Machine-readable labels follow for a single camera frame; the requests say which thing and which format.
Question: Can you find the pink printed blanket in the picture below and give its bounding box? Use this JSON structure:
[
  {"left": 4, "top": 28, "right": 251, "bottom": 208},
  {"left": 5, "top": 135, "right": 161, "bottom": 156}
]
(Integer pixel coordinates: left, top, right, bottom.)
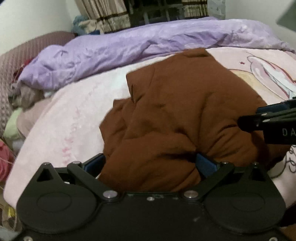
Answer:
[{"left": 3, "top": 46, "right": 296, "bottom": 229}]

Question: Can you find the red knit cloth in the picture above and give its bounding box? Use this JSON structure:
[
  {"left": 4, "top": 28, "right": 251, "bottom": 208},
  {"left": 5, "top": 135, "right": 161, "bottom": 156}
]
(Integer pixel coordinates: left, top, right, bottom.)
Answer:
[{"left": 0, "top": 141, "right": 16, "bottom": 184}]

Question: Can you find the purple quilt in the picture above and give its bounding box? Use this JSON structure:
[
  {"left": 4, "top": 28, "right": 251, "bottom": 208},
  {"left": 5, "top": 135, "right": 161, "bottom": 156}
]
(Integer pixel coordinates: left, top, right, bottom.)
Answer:
[{"left": 17, "top": 19, "right": 296, "bottom": 91}]

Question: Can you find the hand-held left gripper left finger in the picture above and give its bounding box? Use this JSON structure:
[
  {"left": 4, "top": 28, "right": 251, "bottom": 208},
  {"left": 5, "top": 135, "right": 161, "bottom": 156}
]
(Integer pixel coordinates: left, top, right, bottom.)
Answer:
[{"left": 36, "top": 153, "right": 121, "bottom": 202}]

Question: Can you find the mauve padded headboard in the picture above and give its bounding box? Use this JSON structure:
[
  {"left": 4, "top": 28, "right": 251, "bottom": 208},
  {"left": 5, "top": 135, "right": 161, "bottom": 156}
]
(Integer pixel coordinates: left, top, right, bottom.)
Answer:
[{"left": 0, "top": 31, "right": 76, "bottom": 138}]

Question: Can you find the light green pillow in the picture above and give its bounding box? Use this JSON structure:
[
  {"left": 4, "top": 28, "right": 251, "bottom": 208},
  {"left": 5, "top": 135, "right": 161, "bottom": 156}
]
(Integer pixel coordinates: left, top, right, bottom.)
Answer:
[{"left": 4, "top": 108, "right": 26, "bottom": 141}]

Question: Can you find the brown jacket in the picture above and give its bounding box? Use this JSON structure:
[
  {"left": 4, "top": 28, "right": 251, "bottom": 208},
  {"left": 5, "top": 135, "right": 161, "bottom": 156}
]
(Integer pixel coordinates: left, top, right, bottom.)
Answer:
[{"left": 98, "top": 47, "right": 288, "bottom": 193}]

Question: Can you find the teal plush cloth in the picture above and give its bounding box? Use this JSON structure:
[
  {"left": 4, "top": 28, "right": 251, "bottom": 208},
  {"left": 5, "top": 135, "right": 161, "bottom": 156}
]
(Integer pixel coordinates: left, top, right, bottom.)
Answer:
[{"left": 72, "top": 14, "right": 102, "bottom": 37}]

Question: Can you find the dusty pink pillow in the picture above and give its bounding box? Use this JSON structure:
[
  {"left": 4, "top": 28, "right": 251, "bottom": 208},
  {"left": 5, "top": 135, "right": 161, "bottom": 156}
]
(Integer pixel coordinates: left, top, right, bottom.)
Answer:
[{"left": 17, "top": 98, "right": 54, "bottom": 138}]

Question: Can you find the beige striped curtain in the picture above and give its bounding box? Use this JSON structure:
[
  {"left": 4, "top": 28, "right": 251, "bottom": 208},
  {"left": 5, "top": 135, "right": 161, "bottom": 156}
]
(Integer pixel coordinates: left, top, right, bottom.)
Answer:
[
  {"left": 74, "top": 0, "right": 131, "bottom": 34},
  {"left": 181, "top": 0, "right": 209, "bottom": 19}
]

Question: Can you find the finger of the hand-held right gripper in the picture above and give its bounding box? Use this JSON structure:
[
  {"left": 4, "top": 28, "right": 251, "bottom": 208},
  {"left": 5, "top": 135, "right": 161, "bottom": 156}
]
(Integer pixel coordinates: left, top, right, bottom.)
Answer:
[
  {"left": 256, "top": 98, "right": 296, "bottom": 115},
  {"left": 237, "top": 111, "right": 296, "bottom": 133}
]

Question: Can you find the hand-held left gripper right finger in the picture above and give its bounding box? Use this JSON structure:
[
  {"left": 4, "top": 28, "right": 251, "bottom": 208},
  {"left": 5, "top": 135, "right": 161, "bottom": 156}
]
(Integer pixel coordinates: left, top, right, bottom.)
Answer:
[{"left": 181, "top": 153, "right": 268, "bottom": 202}]

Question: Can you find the grey crumpled cloth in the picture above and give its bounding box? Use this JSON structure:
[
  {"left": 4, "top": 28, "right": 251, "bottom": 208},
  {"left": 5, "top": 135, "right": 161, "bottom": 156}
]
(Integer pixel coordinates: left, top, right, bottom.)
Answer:
[{"left": 9, "top": 83, "right": 46, "bottom": 110}]

